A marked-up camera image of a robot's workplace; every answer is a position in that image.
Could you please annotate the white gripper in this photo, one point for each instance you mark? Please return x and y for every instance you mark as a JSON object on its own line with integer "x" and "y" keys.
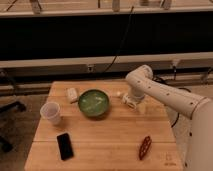
{"x": 133, "y": 97}

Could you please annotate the white labelled plastic bottle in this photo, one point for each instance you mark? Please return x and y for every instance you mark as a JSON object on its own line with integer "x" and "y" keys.
{"x": 141, "y": 107}

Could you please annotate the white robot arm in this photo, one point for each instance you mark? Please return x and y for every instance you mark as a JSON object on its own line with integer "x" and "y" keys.
{"x": 199, "y": 109}

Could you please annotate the green bowl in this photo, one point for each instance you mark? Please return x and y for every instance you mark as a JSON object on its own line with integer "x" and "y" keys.
{"x": 93, "y": 103}

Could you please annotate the red brown oblong object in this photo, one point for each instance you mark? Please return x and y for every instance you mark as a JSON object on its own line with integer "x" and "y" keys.
{"x": 146, "y": 143}

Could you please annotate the small white box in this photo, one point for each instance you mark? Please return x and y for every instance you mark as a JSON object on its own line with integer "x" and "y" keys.
{"x": 72, "y": 95}

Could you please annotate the translucent white plastic cup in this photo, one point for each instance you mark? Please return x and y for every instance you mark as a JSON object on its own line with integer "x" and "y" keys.
{"x": 51, "y": 112}

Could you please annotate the black smartphone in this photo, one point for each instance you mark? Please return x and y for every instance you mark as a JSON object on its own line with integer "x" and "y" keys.
{"x": 65, "y": 146}

